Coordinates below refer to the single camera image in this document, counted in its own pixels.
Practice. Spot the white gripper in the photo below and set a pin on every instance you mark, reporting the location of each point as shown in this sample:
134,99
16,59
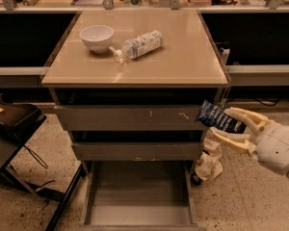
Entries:
276,145

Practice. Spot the dark blue rxbar wrapper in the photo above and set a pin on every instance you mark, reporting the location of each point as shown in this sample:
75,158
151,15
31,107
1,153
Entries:
211,115

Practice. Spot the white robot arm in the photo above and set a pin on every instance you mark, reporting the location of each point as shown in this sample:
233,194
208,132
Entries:
268,144

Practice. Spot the top grey drawer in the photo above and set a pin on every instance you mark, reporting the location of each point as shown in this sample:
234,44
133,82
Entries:
129,118

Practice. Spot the middle grey drawer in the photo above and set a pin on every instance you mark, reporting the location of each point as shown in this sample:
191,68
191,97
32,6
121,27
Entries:
136,151

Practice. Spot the open bottom grey drawer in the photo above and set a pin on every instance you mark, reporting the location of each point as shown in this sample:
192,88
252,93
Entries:
138,196

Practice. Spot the crumpled white cloth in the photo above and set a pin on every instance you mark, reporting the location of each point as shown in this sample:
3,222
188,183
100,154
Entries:
208,166

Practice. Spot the small white bottle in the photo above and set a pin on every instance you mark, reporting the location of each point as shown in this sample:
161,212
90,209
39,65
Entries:
224,51

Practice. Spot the clear plastic pump bottle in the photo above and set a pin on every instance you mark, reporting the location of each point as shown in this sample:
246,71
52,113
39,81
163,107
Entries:
137,47

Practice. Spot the white ceramic bowl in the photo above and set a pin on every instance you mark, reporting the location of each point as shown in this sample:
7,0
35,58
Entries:
98,38

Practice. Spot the black side table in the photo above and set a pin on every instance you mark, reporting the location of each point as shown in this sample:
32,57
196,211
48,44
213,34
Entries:
47,160

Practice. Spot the black tray with paper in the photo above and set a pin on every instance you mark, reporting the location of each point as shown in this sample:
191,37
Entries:
18,118

